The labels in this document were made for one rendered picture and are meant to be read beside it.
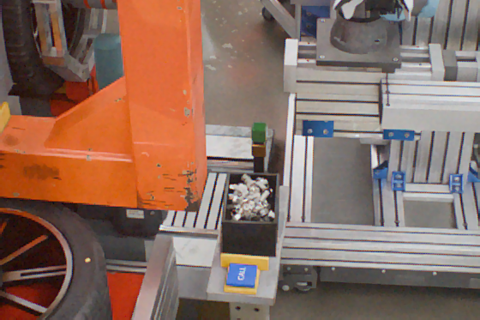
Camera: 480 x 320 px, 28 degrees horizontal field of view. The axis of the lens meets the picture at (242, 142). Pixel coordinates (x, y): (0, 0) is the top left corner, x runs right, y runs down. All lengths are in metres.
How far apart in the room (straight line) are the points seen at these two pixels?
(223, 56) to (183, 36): 1.91
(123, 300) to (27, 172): 0.43
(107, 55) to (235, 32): 1.55
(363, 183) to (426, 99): 0.62
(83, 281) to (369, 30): 0.97
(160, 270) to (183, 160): 0.33
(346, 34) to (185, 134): 0.52
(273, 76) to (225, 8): 0.62
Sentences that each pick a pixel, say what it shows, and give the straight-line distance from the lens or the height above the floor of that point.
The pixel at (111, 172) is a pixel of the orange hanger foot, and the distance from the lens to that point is 2.42.
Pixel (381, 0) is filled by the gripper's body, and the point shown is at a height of 1.20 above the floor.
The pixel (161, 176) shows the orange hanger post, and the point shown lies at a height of 0.64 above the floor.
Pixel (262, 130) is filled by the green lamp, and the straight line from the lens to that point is 2.50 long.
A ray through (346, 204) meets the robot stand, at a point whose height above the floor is 0.21.
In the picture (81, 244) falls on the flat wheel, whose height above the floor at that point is 0.50.
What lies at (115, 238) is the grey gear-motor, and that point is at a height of 0.22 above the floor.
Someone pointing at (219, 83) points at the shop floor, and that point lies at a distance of 3.88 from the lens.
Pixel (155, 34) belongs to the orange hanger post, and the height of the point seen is 1.05.
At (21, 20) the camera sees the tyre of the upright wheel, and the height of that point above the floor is 0.90.
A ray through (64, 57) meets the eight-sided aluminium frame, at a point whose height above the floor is 0.77.
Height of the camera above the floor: 2.14
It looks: 37 degrees down
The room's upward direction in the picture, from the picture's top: 1 degrees counter-clockwise
